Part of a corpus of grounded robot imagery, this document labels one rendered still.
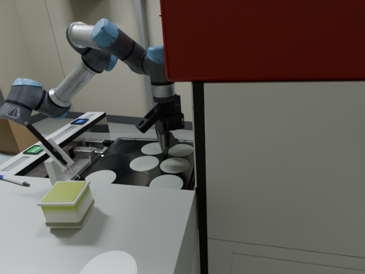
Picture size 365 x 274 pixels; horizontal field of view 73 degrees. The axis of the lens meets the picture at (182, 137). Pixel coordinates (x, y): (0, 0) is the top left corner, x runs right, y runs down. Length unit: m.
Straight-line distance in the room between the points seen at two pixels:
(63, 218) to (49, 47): 3.89
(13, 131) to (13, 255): 0.81
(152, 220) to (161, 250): 0.08
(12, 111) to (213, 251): 1.05
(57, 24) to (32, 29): 0.49
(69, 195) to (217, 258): 0.42
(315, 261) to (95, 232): 0.51
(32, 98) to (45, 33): 3.00
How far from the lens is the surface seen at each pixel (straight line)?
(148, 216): 0.54
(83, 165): 0.96
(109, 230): 0.54
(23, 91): 1.38
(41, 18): 4.34
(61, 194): 0.55
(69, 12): 3.96
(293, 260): 0.73
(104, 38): 0.78
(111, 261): 0.36
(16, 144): 1.33
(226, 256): 0.73
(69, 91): 1.33
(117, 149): 0.98
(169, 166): 0.82
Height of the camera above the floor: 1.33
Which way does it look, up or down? 25 degrees down
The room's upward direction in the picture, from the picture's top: 4 degrees counter-clockwise
